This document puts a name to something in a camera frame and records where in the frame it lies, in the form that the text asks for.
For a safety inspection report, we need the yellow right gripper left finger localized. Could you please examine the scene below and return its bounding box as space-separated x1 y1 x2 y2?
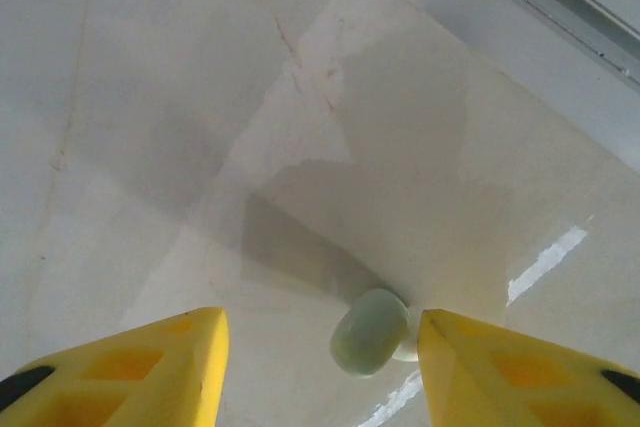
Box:
0 305 231 427

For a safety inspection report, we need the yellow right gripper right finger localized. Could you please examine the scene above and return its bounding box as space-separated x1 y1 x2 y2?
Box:
417 309 640 427

